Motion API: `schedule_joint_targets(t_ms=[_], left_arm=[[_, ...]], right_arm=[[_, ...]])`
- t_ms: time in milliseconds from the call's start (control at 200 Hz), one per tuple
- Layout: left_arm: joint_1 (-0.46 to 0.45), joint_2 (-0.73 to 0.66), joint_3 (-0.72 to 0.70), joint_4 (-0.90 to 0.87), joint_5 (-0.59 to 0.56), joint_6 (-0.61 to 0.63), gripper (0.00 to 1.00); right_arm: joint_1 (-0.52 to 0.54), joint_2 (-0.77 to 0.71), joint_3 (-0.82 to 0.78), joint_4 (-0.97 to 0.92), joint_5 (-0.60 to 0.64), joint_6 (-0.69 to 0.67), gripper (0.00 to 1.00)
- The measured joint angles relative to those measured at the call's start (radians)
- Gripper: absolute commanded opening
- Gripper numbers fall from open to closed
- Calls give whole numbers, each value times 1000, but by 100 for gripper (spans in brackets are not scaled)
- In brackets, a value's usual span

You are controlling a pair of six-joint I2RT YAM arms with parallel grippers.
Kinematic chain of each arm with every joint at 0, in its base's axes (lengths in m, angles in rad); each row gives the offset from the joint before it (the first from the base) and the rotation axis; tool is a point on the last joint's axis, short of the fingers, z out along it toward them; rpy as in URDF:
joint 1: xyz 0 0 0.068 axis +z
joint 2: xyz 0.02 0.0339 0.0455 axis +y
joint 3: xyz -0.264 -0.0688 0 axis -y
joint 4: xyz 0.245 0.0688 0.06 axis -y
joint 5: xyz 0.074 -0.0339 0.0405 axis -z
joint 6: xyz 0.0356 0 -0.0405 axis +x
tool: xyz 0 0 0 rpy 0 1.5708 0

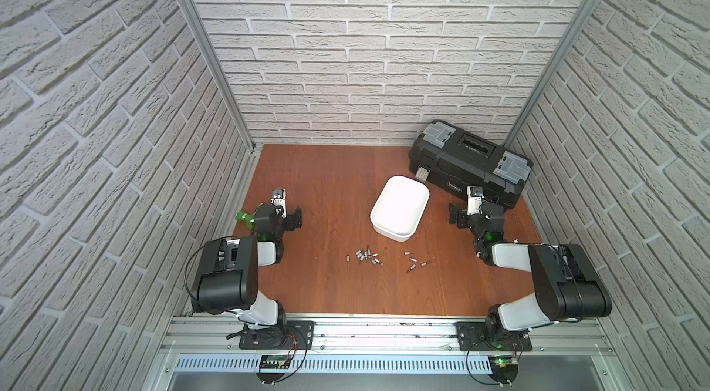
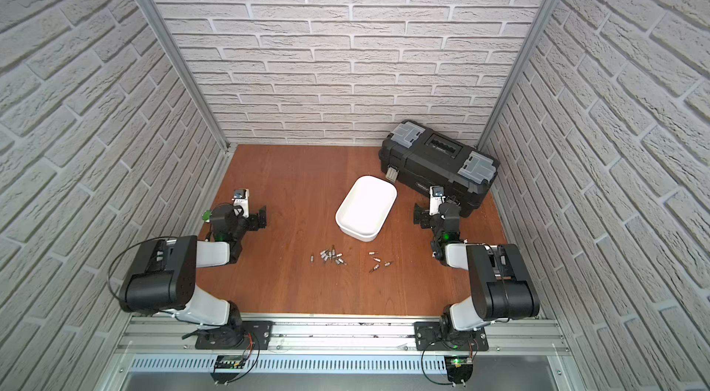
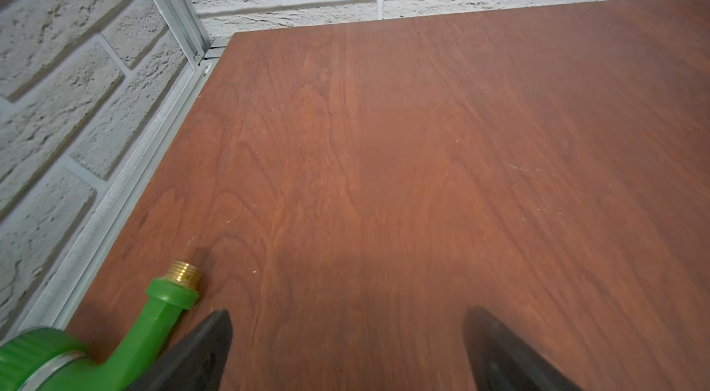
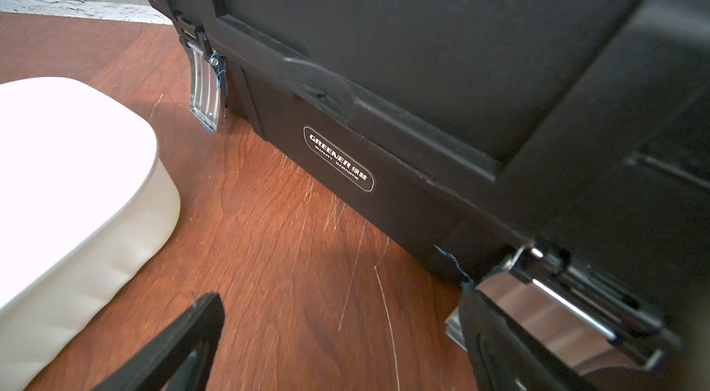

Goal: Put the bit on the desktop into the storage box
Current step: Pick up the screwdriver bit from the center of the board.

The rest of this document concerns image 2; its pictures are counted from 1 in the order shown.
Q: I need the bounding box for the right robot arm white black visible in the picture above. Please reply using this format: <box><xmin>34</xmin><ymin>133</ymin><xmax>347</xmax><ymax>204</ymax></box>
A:
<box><xmin>413</xmin><ymin>202</ymin><xmax>540</xmax><ymax>343</ymax></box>

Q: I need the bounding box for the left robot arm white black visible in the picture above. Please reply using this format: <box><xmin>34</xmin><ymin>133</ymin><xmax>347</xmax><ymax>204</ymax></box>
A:
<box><xmin>118</xmin><ymin>202</ymin><xmax>267</xmax><ymax>350</ymax></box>

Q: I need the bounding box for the white rectangular storage box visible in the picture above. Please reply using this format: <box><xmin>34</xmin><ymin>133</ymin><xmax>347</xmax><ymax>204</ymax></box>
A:
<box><xmin>336</xmin><ymin>176</ymin><xmax>398</xmax><ymax>242</ymax></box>

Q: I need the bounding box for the black plastic toolbox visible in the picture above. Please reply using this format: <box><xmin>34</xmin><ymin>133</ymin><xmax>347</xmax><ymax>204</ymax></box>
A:
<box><xmin>378</xmin><ymin>120</ymin><xmax>499</xmax><ymax>218</ymax></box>

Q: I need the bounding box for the pile of silver bits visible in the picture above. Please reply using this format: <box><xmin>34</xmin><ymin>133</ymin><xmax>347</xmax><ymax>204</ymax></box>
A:
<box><xmin>318</xmin><ymin>245</ymin><xmax>347</xmax><ymax>265</ymax></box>

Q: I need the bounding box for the left controller board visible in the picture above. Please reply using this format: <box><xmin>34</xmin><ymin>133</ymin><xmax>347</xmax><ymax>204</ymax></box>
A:
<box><xmin>211</xmin><ymin>355</ymin><xmax>251</xmax><ymax>385</ymax></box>

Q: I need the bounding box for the controller board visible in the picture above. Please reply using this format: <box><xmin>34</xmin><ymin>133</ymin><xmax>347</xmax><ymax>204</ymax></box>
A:
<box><xmin>444</xmin><ymin>356</ymin><xmax>474</xmax><ymax>387</ymax></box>
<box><xmin>211</xmin><ymin>355</ymin><xmax>251</xmax><ymax>385</ymax></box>

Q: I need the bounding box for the right controller board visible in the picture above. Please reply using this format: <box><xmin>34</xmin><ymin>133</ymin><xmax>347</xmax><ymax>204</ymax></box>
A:
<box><xmin>444</xmin><ymin>356</ymin><xmax>474</xmax><ymax>387</ymax></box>

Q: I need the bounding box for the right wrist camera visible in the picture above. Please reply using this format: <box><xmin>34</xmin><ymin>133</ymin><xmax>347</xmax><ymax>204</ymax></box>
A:
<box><xmin>429</xmin><ymin>186</ymin><xmax>446</xmax><ymax>215</ymax></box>

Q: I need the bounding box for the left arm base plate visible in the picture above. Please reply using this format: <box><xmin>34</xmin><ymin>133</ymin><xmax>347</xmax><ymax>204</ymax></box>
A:
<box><xmin>195</xmin><ymin>320</ymin><xmax>275</xmax><ymax>351</ymax></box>

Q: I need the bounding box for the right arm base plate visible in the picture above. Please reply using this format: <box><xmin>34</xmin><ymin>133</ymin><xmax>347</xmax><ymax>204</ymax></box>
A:
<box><xmin>413</xmin><ymin>321</ymin><xmax>489</xmax><ymax>352</ymax></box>

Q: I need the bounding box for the aluminium mounting rail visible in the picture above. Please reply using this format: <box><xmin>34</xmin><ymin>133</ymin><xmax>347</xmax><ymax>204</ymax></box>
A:
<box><xmin>116</xmin><ymin>313</ymin><xmax>571</xmax><ymax>356</ymax></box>

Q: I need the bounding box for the left aluminium corner post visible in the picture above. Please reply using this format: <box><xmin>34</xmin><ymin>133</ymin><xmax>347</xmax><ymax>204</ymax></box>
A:
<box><xmin>104</xmin><ymin>0</ymin><xmax>231</xmax><ymax>152</ymax></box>

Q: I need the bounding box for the aluminium corner post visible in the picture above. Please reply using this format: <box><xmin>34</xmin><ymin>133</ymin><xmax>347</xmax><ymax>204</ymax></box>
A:
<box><xmin>476</xmin><ymin>0</ymin><xmax>559</xmax><ymax>149</ymax></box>
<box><xmin>104</xmin><ymin>0</ymin><xmax>231</xmax><ymax>152</ymax></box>

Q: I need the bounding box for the right aluminium corner post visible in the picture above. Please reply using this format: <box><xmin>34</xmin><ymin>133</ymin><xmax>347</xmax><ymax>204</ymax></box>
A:
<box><xmin>476</xmin><ymin>0</ymin><xmax>559</xmax><ymax>149</ymax></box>

